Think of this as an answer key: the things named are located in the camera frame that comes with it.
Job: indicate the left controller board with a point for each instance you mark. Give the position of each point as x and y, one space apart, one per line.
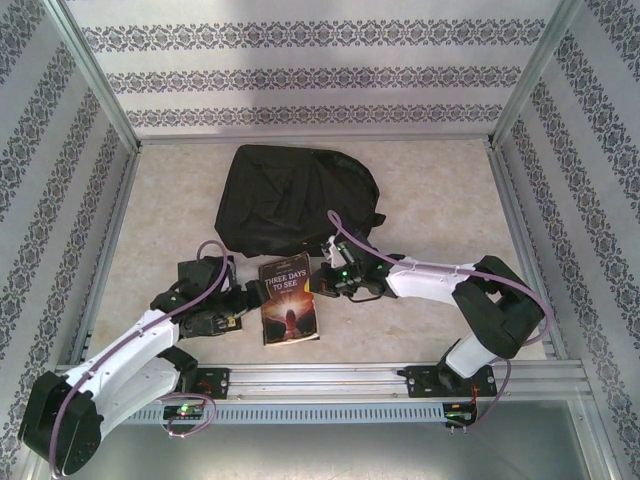
182 411

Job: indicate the aluminium mounting rail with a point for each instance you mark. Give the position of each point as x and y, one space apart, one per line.
320 380

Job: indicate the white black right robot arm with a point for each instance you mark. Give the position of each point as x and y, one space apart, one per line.
425 280

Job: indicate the aluminium frame post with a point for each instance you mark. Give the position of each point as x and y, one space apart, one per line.
531 75
96 75

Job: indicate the controller board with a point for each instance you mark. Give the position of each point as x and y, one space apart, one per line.
182 411
457 415

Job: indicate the Three Days to See book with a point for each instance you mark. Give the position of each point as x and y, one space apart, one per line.
290 310

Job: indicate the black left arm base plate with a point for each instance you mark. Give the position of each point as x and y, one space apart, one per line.
220 382

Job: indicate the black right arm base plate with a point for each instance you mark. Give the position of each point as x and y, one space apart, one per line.
420 382

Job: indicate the right controller board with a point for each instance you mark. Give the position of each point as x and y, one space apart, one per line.
457 415

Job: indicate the aluminium side rail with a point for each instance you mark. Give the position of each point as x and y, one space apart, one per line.
511 200
125 190

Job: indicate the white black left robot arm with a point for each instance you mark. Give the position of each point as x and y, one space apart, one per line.
130 350

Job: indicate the black backpack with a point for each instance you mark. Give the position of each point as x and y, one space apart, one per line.
295 200

